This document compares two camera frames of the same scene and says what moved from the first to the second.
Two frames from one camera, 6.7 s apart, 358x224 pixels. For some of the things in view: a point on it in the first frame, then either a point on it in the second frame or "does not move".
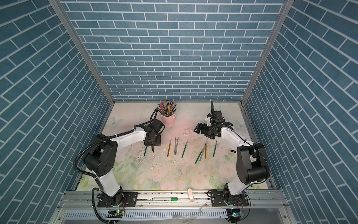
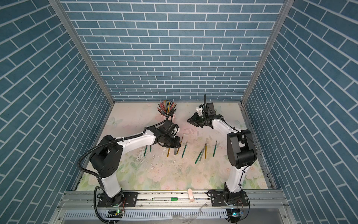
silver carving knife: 203,150 does not move
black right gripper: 204,131 → 195,121
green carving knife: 215,148 does not move
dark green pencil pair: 198,157 does not move
